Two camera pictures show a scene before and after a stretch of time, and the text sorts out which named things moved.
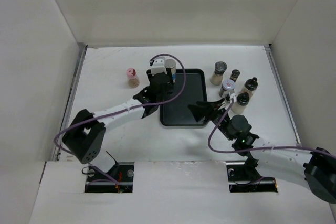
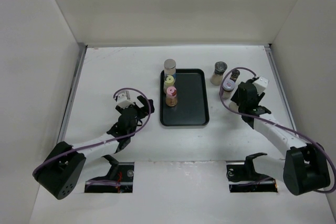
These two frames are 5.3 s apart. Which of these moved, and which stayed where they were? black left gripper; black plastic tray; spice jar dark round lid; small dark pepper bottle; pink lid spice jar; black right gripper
Moved: black left gripper; pink lid spice jar; black right gripper
Stayed: black plastic tray; spice jar dark round lid; small dark pepper bottle
